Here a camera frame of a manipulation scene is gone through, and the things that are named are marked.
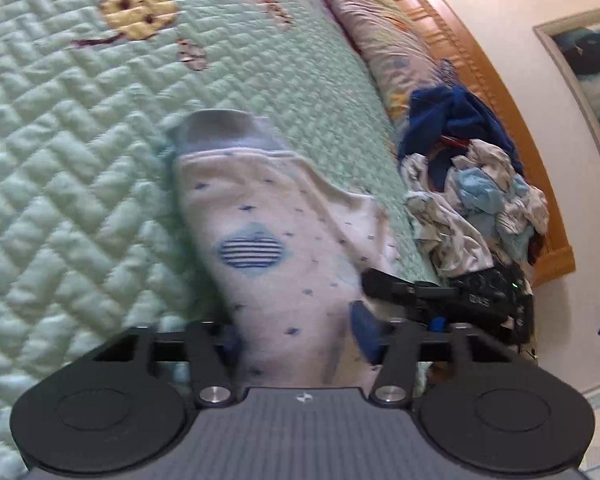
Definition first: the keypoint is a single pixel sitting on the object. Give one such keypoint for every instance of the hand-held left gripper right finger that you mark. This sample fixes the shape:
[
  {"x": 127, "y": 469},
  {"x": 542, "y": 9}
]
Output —
[{"x": 367, "y": 332}]

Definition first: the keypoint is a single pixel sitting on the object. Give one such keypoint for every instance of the green quilted bee bedspread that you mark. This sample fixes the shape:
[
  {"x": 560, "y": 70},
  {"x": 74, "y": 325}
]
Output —
[{"x": 90, "y": 160}]

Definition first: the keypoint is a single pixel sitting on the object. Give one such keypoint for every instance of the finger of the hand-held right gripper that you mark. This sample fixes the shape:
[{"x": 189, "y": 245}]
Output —
[{"x": 400, "y": 292}]

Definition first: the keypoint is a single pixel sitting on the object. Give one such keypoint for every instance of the cream patterned garment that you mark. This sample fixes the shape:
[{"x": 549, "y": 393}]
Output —
[{"x": 490, "y": 160}]

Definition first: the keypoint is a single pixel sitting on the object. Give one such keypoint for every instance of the framed picture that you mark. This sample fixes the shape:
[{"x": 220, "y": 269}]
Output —
[{"x": 590, "y": 70}]

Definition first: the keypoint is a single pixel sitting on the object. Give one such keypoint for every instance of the pink patterned pillow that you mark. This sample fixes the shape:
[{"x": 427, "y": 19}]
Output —
[{"x": 380, "y": 30}]

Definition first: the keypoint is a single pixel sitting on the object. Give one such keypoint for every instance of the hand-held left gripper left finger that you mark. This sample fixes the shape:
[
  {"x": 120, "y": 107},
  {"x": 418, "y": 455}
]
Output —
[{"x": 232, "y": 346}]

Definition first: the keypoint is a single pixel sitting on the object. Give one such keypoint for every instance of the white star-print shirt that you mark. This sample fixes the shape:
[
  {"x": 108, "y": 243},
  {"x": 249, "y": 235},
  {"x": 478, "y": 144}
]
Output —
[{"x": 280, "y": 240}]

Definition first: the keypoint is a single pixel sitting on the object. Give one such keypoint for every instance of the wooden headboard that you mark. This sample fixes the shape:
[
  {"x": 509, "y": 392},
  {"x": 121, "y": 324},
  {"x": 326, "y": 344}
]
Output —
[{"x": 500, "y": 85}]

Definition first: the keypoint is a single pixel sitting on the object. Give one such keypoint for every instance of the white small-print garment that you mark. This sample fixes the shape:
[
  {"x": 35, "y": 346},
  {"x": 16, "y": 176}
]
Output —
[{"x": 445, "y": 230}]

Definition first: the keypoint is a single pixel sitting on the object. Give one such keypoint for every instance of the light blue garment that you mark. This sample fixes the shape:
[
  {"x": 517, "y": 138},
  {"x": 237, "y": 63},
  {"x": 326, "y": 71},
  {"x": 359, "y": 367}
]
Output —
[{"x": 480, "y": 192}]

